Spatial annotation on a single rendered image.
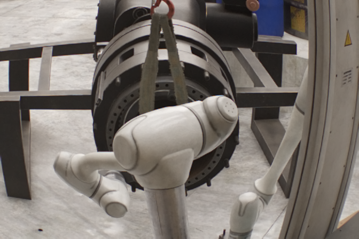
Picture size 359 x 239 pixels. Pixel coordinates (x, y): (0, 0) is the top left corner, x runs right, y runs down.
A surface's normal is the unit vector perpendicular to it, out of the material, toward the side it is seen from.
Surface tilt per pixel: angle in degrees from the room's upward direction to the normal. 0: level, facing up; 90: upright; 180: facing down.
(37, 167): 0
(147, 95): 94
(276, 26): 90
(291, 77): 90
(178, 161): 83
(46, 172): 0
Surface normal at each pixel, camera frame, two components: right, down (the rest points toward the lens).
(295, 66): -0.40, 0.30
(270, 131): 0.04, -0.94
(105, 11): 0.07, -0.23
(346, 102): 0.69, 0.27
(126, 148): -0.76, 0.10
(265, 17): 0.35, 0.33
